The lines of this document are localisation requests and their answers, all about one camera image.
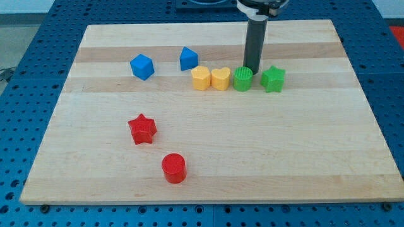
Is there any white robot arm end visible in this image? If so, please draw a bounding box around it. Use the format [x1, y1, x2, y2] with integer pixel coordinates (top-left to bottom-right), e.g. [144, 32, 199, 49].
[237, 0, 289, 21]

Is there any red star block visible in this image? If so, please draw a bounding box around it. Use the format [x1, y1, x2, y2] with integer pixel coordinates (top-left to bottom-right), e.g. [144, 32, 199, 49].
[128, 113, 157, 145]

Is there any green star block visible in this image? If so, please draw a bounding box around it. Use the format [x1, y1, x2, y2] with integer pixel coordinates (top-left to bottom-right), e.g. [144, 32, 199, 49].
[260, 66, 286, 93]

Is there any yellow pentagon block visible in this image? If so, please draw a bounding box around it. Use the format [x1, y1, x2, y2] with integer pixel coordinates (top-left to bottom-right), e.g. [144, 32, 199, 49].
[191, 66, 211, 91]

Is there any yellow heart block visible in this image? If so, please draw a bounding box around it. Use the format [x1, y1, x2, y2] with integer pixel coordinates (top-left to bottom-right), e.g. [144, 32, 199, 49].
[211, 67, 231, 91]

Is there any green cylinder block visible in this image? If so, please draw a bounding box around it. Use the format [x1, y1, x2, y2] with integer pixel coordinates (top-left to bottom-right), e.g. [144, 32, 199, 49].
[233, 66, 253, 91]

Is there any blue triangle block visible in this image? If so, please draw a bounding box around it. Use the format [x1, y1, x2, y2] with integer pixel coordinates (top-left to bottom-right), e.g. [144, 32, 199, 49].
[179, 47, 199, 71]

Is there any red cylinder block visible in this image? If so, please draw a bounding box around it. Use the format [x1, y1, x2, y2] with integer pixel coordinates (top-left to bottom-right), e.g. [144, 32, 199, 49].
[162, 153, 187, 183]

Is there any blue cube block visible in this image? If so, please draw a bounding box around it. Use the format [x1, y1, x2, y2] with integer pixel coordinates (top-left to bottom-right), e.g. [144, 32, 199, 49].
[130, 54, 155, 81]

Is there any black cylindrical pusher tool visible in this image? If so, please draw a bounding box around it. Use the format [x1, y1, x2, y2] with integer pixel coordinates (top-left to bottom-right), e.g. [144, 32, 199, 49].
[243, 18, 268, 75]

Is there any wooden board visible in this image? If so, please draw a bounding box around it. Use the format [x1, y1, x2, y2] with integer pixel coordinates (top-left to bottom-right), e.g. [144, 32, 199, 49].
[20, 20, 403, 205]

